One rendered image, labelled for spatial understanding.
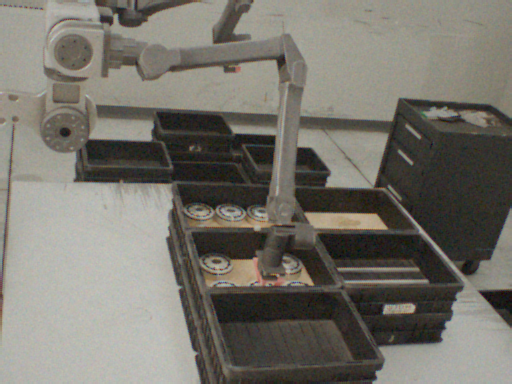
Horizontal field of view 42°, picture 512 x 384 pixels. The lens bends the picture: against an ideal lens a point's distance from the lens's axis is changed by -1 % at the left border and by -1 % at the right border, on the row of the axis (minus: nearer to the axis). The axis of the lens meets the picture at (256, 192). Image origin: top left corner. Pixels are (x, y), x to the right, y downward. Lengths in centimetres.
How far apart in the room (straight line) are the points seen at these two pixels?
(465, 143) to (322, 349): 190
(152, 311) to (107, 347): 21
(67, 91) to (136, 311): 68
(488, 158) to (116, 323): 225
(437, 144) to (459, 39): 256
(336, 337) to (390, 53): 396
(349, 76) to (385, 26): 48
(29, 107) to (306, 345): 108
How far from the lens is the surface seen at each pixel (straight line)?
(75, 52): 172
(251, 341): 179
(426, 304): 208
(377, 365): 168
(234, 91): 523
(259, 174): 323
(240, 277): 201
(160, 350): 191
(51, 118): 203
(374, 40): 550
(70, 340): 193
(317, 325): 190
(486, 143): 356
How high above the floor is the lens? 197
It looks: 27 degrees down
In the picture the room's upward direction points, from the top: 11 degrees clockwise
